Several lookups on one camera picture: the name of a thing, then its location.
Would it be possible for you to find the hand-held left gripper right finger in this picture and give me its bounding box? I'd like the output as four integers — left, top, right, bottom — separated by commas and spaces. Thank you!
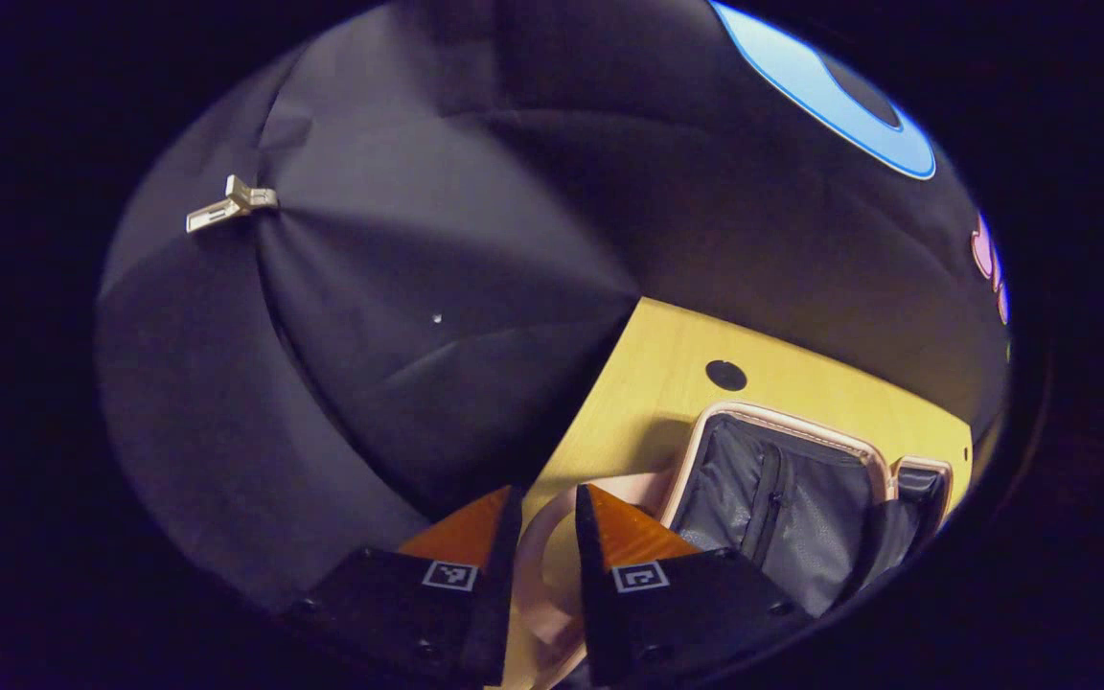
575, 484, 814, 687

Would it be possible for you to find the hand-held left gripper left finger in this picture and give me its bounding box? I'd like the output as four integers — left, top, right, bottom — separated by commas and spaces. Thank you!
288, 485, 526, 687

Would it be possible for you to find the pink suitcase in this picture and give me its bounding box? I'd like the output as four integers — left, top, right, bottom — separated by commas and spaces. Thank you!
509, 401, 955, 687

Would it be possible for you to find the beige cloth clip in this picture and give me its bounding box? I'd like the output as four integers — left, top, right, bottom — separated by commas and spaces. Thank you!
185, 174, 279, 235

